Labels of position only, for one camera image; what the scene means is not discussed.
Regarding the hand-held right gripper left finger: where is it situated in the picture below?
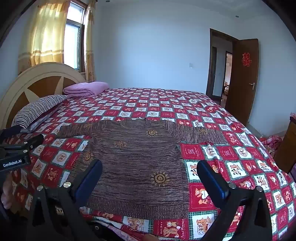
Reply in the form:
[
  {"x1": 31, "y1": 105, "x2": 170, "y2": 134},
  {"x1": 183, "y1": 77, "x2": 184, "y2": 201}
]
[{"x1": 24, "y1": 159, "x2": 103, "y2": 241}]

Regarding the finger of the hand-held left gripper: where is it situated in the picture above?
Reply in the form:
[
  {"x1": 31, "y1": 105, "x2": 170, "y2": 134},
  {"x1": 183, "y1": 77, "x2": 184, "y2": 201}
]
[
  {"x1": 0, "y1": 125, "x2": 23, "y2": 139},
  {"x1": 0, "y1": 134, "x2": 44, "y2": 153}
]

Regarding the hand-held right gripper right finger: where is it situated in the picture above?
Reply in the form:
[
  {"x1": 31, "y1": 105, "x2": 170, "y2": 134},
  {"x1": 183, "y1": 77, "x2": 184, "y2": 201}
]
[{"x1": 196, "y1": 159, "x2": 273, "y2": 241}]

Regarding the brown knit sweater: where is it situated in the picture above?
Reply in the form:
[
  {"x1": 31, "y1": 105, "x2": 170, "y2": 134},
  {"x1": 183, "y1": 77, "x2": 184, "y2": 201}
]
[{"x1": 57, "y1": 118, "x2": 228, "y2": 219}]

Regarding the person's left forearm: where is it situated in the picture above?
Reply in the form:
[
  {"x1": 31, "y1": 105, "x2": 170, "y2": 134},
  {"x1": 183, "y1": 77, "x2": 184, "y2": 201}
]
[{"x1": 0, "y1": 174, "x2": 14, "y2": 211}]

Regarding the red printed bedspread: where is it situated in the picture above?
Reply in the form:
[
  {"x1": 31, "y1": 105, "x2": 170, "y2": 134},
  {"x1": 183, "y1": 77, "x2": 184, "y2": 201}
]
[{"x1": 5, "y1": 88, "x2": 296, "y2": 241}]

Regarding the striped pillow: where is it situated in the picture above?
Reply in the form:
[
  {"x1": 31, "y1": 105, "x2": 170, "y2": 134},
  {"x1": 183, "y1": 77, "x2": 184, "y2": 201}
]
[{"x1": 11, "y1": 94, "x2": 70, "y2": 132}]

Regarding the cream and brown headboard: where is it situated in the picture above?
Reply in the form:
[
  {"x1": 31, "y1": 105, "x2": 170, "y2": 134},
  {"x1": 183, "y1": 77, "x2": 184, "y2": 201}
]
[{"x1": 0, "y1": 62, "x2": 87, "y2": 130}]

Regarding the red cloth on floor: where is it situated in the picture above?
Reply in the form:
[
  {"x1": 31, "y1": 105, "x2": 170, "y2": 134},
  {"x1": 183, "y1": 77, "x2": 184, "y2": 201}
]
[{"x1": 259, "y1": 136, "x2": 282, "y2": 158}]

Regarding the folded pink blanket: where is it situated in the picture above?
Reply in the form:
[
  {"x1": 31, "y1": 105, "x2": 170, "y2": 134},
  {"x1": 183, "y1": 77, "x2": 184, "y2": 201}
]
[{"x1": 63, "y1": 81, "x2": 110, "y2": 98}]

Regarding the brown wooden furniture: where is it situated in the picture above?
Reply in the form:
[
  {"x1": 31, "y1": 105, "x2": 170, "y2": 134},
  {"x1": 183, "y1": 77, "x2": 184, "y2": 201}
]
[{"x1": 273, "y1": 116, "x2": 296, "y2": 174}]

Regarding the brown wooden door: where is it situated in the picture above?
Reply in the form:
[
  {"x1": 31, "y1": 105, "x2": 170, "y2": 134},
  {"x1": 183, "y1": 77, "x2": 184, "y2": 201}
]
[{"x1": 225, "y1": 39, "x2": 259, "y2": 124}]

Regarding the wide yellow curtain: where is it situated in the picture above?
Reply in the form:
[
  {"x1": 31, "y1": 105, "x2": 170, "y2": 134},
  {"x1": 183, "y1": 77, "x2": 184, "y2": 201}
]
[{"x1": 18, "y1": 0, "x2": 71, "y2": 75}]

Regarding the window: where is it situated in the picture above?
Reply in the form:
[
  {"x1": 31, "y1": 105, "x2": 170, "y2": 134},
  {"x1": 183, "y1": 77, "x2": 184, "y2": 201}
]
[{"x1": 63, "y1": 1, "x2": 87, "y2": 72}]

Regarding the narrow yellow curtain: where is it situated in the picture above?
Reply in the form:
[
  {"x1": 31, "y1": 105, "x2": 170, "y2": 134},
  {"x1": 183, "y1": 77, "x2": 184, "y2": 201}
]
[{"x1": 84, "y1": 0, "x2": 96, "y2": 82}]

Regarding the dark wooden door frame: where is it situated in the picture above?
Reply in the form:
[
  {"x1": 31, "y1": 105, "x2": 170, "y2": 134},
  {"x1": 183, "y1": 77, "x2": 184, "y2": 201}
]
[{"x1": 206, "y1": 28, "x2": 238, "y2": 109}]

